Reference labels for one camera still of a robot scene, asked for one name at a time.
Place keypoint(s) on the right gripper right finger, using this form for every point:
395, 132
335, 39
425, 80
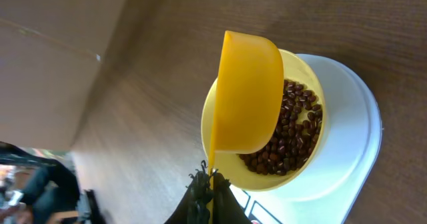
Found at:
226, 209

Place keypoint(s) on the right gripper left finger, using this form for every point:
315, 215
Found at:
192, 209

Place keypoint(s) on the yellow measuring scoop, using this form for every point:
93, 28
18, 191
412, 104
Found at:
248, 98

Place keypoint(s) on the white digital kitchen scale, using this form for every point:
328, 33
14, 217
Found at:
327, 189

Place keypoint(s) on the yellow plastic bowl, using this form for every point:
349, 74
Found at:
300, 74

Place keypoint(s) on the red beans in bowl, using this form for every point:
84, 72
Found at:
295, 136

